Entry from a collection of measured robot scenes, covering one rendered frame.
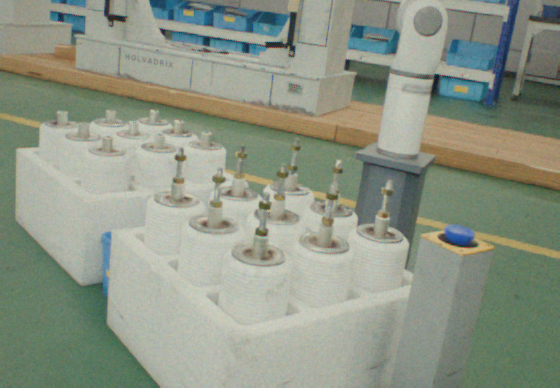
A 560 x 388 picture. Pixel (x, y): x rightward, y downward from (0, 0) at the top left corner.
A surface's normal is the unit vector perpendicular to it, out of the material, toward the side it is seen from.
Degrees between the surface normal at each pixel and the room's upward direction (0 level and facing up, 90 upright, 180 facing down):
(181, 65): 90
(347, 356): 90
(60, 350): 0
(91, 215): 90
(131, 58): 90
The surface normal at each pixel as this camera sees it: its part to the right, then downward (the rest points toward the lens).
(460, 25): -0.40, 0.20
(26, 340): 0.13, -0.95
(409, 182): 0.36, 0.30
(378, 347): 0.60, 0.29
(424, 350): -0.79, 0.07
